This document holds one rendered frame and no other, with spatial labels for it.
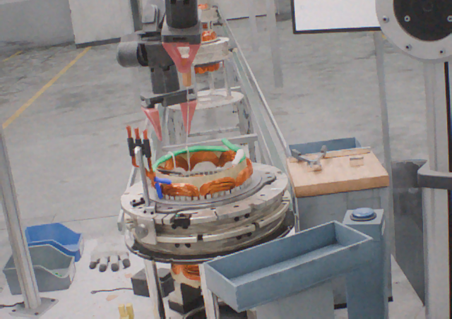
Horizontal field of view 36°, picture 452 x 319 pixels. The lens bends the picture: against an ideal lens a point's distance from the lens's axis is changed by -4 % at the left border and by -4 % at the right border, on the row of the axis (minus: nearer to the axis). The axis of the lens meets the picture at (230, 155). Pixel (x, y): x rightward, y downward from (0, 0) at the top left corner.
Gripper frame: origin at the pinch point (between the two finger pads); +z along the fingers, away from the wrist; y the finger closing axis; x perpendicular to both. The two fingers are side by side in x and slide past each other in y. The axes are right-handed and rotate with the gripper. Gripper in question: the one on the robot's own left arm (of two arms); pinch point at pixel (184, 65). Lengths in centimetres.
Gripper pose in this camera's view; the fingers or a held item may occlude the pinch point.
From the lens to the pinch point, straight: 132.4
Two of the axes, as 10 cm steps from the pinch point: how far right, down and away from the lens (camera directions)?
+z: 0.1, 8.0, 6.0
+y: -0.1, 6.0, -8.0
